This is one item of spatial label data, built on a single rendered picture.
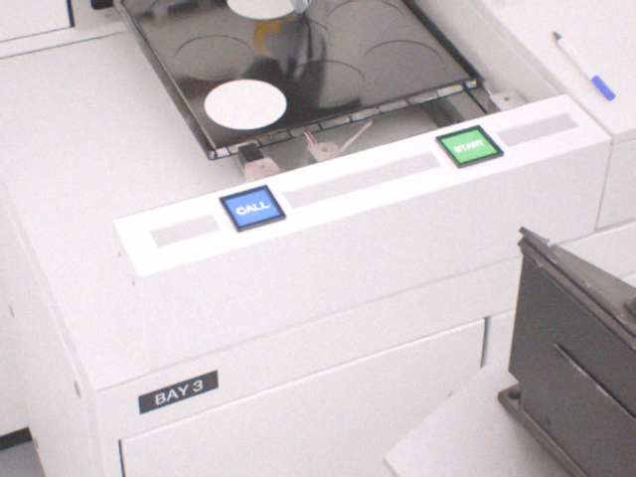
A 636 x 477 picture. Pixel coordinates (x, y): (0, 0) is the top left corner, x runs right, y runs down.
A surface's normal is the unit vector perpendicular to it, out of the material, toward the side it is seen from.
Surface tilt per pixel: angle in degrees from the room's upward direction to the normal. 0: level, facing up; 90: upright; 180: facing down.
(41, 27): 90
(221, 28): 0
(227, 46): 0
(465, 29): 90
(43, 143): 0
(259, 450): 90
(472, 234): 90
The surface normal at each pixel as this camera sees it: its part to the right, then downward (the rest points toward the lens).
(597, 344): -0.85, 0.35
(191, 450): 0.40, 0.60
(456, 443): 0.00, -0.76
